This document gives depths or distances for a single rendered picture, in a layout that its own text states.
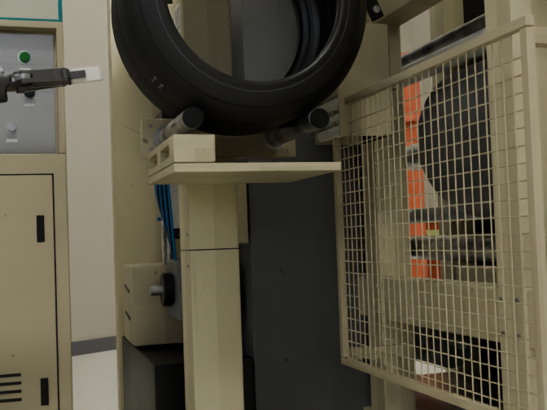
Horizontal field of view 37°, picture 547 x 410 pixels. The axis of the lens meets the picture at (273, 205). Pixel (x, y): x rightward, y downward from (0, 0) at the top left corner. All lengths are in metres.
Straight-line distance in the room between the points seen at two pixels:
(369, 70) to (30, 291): 1.09
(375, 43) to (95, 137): 3.12
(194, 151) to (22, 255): 0.79
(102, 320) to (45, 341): 2.76
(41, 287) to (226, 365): 0.57
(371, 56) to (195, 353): 0.89
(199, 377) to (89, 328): 2.98
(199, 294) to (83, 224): 2.97
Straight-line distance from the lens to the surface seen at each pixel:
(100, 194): 5.09
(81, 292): 5.00
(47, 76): 1.76
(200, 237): 2.08
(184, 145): 1.71
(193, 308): 2.08
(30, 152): 2.40
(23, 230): 2.34
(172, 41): 1.73
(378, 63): 2.21
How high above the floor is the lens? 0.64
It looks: 2 degrees up
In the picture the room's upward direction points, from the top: 2 degrees counter-clockwise
